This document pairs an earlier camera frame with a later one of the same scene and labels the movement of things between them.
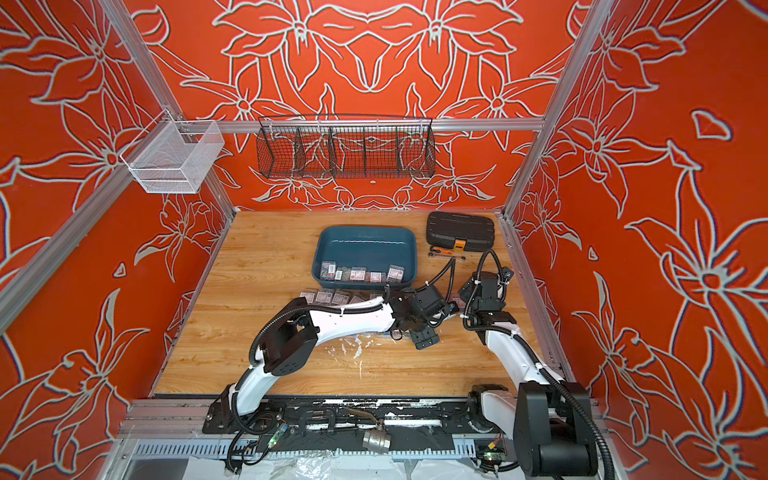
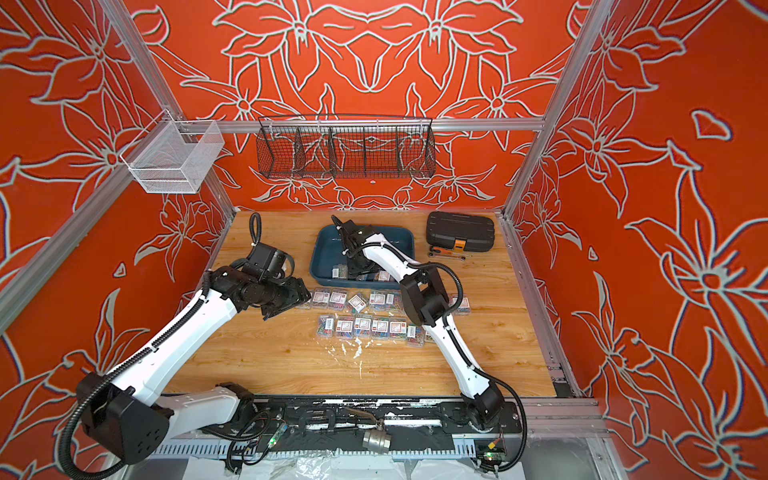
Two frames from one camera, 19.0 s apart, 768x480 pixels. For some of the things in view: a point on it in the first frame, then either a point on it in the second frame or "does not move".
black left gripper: x=428 y=339 to x=299 y=294
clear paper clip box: x=324 y=296 does not move
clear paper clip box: x=340 y=298 does not move
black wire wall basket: x=345 y=146 does not move
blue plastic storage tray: x=365 y=257 does not move
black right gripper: x=472 y=290 to x=357 y=266
